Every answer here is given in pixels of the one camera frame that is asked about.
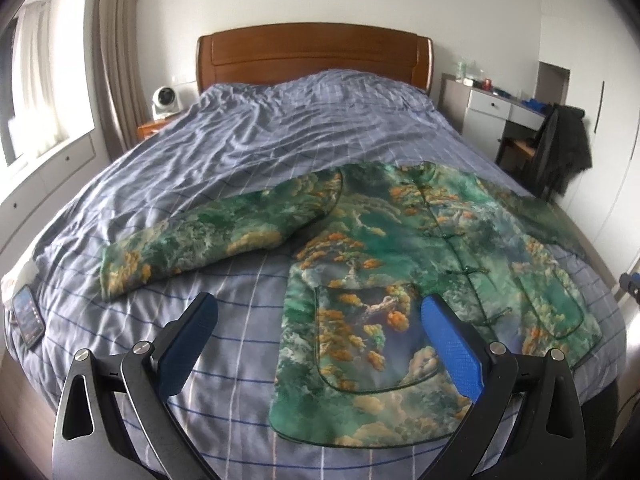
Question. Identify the white window bench cabinet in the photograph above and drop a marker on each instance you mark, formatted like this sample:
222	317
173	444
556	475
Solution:
50	175

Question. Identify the bed with blue checked sheet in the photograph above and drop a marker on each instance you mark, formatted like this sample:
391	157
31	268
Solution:
300	135

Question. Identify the black jacket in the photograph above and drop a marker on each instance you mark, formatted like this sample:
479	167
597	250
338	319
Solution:
565	145

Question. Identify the wooden nightstand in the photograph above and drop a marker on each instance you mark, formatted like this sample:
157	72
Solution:
150	129

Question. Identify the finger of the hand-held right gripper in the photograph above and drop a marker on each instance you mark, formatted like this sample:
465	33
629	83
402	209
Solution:
627	282

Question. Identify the green landscape print jacket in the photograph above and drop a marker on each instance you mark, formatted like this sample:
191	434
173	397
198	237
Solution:
375	240

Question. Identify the window with sheer curtain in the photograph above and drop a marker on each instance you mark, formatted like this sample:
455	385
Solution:
40	85

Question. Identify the white desk fan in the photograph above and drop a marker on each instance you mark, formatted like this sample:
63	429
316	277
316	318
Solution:
164	100

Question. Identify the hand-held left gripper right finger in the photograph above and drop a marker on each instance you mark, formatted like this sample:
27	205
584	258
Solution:
450	350

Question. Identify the clear plastic bottle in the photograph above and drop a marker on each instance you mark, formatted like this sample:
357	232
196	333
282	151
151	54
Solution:
460	71

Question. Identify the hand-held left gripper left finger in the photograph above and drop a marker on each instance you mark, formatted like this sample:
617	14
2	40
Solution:
192	340

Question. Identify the wooden chair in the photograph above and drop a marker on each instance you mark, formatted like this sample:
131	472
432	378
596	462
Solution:
520	147

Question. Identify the wooden headboard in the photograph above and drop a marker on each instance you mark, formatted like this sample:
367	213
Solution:
310	50

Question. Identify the beige curtain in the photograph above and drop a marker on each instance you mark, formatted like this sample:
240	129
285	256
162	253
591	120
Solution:
120	60

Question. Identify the white cloth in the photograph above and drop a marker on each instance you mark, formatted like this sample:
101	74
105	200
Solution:
20	275

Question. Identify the white wardrobe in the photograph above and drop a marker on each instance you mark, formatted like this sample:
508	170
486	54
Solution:
610	160

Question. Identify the white desk with drawers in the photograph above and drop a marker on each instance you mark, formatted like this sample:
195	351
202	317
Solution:
487	105

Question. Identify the black smartphone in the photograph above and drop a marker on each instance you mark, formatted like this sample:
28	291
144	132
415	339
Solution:
27	315

